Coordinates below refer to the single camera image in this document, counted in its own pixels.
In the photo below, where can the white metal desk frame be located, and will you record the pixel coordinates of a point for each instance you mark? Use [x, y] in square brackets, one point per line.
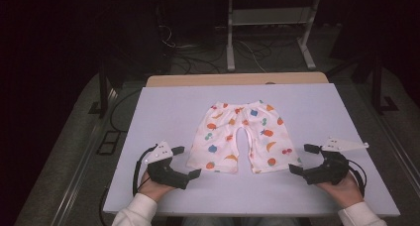
[231, 31]

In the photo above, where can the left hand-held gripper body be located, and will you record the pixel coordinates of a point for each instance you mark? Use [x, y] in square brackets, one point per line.
[165, 173]

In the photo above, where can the black metal stand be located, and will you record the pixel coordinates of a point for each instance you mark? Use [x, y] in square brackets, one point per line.
[378, 87]
[104, 87]

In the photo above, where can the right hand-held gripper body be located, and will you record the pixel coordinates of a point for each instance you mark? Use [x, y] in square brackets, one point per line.
[332, 169]

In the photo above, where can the person's left hand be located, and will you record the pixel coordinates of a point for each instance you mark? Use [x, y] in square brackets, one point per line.
[155, 189]

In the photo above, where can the white fruit print pants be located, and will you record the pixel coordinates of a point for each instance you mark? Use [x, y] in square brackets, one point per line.
[242, 136]

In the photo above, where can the white table board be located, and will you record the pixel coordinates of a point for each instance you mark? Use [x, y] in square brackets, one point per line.
[165, 120]

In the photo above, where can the person's right hand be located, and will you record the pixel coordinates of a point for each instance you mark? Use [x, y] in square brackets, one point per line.
[343, 191]

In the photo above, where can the black floor socket frame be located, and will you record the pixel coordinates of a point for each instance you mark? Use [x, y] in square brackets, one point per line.
[109, 142]

